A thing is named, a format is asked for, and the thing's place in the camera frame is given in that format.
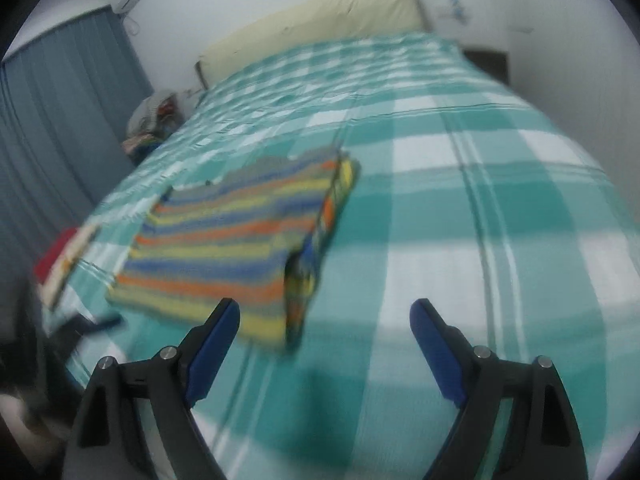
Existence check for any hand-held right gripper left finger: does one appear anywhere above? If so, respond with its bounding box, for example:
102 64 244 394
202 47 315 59
61 298 242 480

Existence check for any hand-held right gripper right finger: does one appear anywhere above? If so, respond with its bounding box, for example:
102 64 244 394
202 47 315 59
409 298 590 480

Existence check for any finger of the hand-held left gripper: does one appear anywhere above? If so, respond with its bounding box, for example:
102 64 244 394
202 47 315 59
75 312 123 342

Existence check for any multicolour striped knit sweater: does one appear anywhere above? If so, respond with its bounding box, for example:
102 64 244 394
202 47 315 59
106 147 362 352

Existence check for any pile of mixed clothes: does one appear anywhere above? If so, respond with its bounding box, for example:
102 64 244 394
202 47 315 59
122 89 188 166

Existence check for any red cloth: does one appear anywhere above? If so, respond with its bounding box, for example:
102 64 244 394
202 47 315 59
34 227 77 282

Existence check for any green white plaid blanket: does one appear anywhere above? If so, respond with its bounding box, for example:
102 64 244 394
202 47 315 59
42 30 623 480

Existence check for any grey blue curtain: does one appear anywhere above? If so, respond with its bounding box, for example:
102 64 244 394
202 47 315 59
0 5 153 281

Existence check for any dark wooden nightstand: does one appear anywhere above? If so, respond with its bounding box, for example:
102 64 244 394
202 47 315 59
462 49 510 83

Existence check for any cream padded headboard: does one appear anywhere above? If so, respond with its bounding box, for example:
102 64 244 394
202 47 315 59
195 0 431 93

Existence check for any wall socket with blue plug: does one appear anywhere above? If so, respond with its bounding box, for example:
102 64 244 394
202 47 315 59
440 0 473 26

